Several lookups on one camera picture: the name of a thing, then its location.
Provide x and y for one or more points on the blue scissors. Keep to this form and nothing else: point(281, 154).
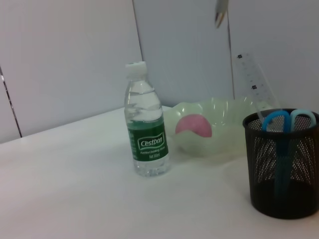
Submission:
point(282, 154)

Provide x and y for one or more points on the black mesh pen holder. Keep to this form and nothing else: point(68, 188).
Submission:
point(269, 199)

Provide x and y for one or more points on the translucent green fruit bowl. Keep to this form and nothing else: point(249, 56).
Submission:
point(224, 147)

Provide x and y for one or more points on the clear bottle green label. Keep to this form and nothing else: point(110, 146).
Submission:
point(149, 144)

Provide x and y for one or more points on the transparent plastic ruler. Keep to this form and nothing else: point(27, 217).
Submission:
point(254, 82)

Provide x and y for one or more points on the pink peach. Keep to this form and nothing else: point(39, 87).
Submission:
point(194, 125)

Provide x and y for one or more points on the silver pen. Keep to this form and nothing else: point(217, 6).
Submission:
point(221, 12)

